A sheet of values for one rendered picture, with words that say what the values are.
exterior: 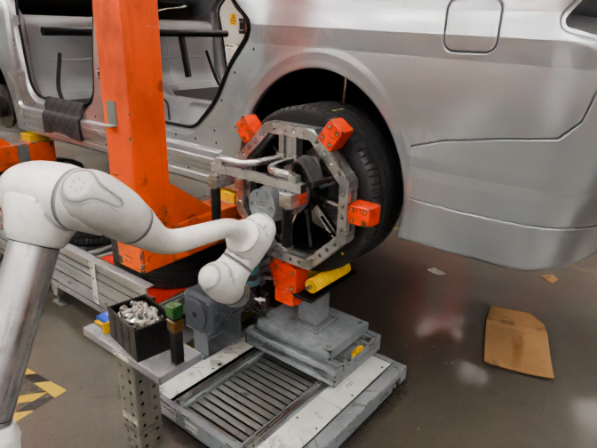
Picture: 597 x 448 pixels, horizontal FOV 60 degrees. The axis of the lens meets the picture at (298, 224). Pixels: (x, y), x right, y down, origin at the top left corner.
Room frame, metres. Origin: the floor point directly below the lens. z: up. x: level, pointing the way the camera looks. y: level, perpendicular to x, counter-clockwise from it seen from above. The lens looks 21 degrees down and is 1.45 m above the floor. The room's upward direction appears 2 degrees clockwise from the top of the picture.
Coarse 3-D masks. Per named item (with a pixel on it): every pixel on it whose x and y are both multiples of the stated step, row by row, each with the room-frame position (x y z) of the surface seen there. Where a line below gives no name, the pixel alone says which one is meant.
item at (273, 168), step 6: (294, 138) 1.84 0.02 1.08; (294, 144) 1.84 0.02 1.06; (294, 150) 1.84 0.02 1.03; (288, 156) 1.84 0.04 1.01; (294, 156) 1.83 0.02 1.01; (276, 162) 1.75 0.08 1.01; (282, 162) 1.77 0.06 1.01; (288, 162) 1.80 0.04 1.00; (270, 168) 1.68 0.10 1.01; (276, 168) 1.66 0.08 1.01; (276, 174) 1.65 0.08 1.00; (282, 174) 1.63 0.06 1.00; (288, 174) 1.62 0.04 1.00; (294, 174) 1.62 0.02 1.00; (288, 180) 1.62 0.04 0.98; (294, 180) 1.60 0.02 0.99
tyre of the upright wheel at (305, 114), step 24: (264, 120) 2.05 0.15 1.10; (288, 120) 1.97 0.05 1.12; (312, 120) 1.90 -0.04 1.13; (360, 120) 1.93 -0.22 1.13; (360, 144) 1.79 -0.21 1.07; (384, 144) 1.90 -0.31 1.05; (360, 168) 1.77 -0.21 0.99; (384, 168) 1.82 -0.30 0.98; (360, 192) 1.77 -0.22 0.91; (384, 192) 1.78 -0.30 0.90; (384, 216) 1.79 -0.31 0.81; (360, 240) 1.76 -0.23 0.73; (384, 240) 1.93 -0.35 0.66; (336, 264) 1.82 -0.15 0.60
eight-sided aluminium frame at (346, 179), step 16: (272, 128) 1.91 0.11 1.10; (288, 128) 1.86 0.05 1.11; (304, 128) 1.82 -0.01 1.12; (320, 128) 1.83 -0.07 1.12; (256, 144) 1.96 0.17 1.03; (320, 144) 1.78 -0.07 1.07; (336, 160) 1.74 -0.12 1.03; (336, 176) 1.73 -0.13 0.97; (352, 176) 1.73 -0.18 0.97; (240, 192) 2.02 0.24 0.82; (352, 192) 1.74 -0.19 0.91; (240, 208) 2.01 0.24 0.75; (352, 224) 1.73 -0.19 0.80; (336, 240) 1.72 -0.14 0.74; (288, 256) 1.86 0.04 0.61; (304, 256) 1.86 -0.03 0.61; (320, 256) 1.77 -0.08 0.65
